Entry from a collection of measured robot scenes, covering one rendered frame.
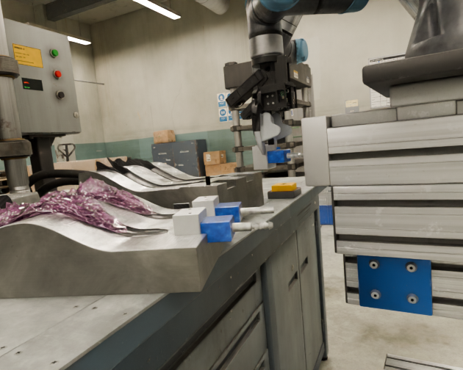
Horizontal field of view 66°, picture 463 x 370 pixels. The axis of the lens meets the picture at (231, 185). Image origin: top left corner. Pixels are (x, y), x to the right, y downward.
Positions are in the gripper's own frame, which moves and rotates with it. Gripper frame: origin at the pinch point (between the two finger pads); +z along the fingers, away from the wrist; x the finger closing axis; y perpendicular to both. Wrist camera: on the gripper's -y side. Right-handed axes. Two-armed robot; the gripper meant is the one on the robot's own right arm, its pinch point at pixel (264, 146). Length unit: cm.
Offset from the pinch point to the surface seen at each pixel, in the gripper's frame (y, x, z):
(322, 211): -125, 231, 80
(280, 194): 20.2, -18.5, 13.7
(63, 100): -65, -44, -25
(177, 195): 22, -55, 8
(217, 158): -486, 407, 26
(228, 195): 29, -47, 9
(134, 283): 45, -78, 13
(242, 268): 31, -47, 24
